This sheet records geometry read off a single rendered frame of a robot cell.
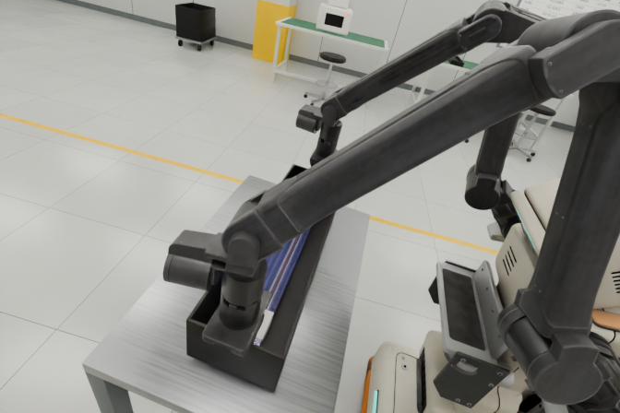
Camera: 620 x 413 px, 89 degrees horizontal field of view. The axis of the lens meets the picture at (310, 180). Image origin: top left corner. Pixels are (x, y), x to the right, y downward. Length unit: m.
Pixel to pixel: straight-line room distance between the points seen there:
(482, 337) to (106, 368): 0.72
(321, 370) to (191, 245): 0.41
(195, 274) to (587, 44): 0.45
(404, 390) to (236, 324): 0.99
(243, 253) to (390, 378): 1.09
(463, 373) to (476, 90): 0.59
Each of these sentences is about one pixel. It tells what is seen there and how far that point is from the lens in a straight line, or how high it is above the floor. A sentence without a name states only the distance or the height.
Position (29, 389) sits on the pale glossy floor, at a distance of 1.72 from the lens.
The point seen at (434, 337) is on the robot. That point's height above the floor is 0.65.
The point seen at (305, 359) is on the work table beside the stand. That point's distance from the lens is 0.74.
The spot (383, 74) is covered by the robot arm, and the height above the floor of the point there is 1.28.
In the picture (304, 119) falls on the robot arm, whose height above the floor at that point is 1.10.
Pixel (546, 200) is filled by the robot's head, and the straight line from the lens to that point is 0.72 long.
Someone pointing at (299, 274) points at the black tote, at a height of 0.84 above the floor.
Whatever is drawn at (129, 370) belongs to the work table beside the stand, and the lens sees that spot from 0.73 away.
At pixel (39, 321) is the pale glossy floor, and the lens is 1.87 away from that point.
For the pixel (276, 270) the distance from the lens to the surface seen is 0.75.
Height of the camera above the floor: 1.45
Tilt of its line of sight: 33 degrees down
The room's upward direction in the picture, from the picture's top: 13 degrees clockwise
